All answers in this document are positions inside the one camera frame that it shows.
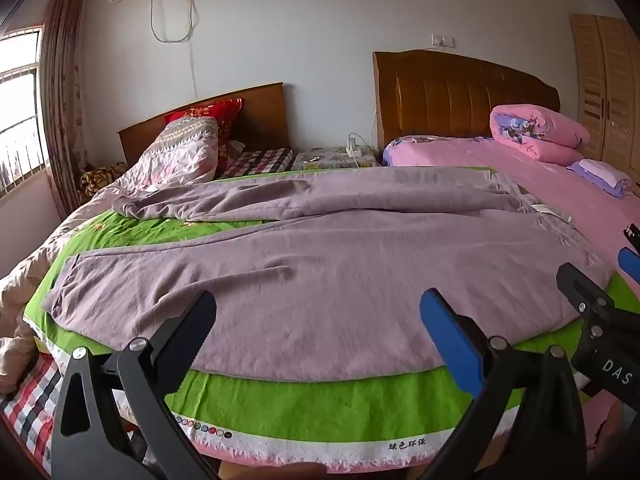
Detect folded pink quilt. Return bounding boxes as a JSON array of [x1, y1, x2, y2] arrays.
[[489, 104, 591, 167]]

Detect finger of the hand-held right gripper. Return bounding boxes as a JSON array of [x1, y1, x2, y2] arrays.
[[556, 262, 619, 322], [617, 224, 640, 287]]

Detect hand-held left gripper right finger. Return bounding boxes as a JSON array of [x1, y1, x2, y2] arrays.
[[419, 287, 588, 480]]

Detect patterned nightstand cover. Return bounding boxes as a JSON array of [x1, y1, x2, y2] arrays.
[[292, 146, 381, 171]]

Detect pink patterned quilt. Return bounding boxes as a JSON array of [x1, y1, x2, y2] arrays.
[[0, 117, 221, 396]]

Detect green cartoon blanket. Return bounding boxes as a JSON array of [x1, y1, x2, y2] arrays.
[[22, 167, 640, 476]]

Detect plain wooden headboard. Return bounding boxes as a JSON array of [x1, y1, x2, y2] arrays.
[[117, 82, 291, 166]]

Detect red embroidered pillow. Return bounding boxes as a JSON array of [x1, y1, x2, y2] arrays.
[[164, 98, 246, 171]]

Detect tiger pattern blanket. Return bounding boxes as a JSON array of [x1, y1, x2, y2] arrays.
[[80, 162, 128, 206]]

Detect white power cable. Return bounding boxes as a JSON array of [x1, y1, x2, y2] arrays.
[[151, 0, 199, 100]]

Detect right wooden headboard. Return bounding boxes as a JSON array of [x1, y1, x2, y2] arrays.
[[372, 50, 561, 163]]

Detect purple pants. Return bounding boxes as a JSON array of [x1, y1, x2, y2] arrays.
[[42, 165, 613, 373]]

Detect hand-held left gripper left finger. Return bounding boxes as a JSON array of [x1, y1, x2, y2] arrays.
[[50, 289, 222, 480]]

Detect pink patterned curtain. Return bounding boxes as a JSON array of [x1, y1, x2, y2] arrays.
[[39, 0, 87, 221]]

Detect light wooden wardrobe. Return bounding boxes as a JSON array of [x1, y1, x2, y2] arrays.
[[570, 14, 640, 186]]

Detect barred window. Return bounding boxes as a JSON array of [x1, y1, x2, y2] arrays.
[[0, 25, 51, 201]]

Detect folded purple white cloth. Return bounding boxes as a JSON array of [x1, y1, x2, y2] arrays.
[[570, 159, 633, 199]]

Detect red plaid bedsheet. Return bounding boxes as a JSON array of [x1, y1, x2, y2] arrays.
[[0, 145, 296, 480]]

